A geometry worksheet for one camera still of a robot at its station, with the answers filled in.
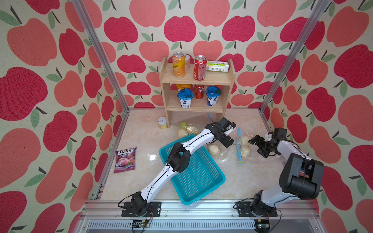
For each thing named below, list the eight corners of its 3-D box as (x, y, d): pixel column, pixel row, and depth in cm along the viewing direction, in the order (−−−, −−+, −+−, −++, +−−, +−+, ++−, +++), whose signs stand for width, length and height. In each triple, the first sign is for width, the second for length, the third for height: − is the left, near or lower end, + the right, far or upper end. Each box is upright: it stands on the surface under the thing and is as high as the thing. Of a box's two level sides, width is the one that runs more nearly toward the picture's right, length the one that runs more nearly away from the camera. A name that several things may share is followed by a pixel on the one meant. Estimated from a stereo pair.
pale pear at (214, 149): (209, 156, 95) (210, 152, 90) (208, 148, 99) (209, 144, 94) (219, 156, 95) (220, 152, 90) (217, 148, 99) (219, 144, 94)
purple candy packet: (115, 173, 89) (112, 171, 86) (117, 153, 98) (115, 150, 95) (135, 169, 90) (133, 167, 87) (136, 150, 99) (134, 147, 96)
